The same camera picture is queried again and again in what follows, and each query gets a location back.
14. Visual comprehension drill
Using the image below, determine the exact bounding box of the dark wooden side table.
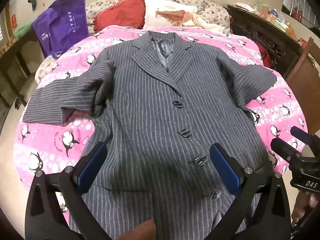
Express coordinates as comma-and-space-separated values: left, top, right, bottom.
0, 25, 35, 110

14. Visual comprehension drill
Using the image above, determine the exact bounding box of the white pillow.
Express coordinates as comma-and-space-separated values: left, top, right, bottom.
143, 0, 198, 29

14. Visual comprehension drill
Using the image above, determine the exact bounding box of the dark carved wooden cabinet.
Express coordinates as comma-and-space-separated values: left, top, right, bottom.
226, 4, 304, 70

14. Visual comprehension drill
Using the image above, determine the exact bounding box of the pink penguin print blanket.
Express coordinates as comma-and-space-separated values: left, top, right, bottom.
14, 25, 307, 220

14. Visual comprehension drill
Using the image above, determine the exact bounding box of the brown wooden chair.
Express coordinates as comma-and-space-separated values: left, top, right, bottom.
285, 37, 320, 135

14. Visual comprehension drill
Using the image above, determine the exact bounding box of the person's right hand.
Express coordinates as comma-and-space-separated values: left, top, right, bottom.
291, 192, 315, 224

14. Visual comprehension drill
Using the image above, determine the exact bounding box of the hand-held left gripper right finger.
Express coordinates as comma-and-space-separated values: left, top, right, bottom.
209, 143, 293, 240

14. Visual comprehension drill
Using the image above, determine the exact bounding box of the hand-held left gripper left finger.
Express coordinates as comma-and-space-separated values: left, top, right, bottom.
25, 141, 118, 240

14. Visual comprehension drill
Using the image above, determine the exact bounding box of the purple tote bag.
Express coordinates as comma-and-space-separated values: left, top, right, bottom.
31, 0, 90, 59

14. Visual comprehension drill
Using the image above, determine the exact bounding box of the red cloth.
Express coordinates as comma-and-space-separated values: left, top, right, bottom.
255, 41, 272, 68

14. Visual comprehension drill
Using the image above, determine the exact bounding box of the grey pinstriped suit jacket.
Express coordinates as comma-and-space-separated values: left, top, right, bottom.
23, 30, 277, 240

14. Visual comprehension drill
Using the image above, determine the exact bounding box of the red ruffled pillow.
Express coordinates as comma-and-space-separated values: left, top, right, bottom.
93, 0, 146, 32

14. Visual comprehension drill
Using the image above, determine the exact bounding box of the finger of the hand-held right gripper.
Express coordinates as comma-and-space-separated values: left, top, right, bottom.
290, 126, 313, 143
270, 137, 302, 162

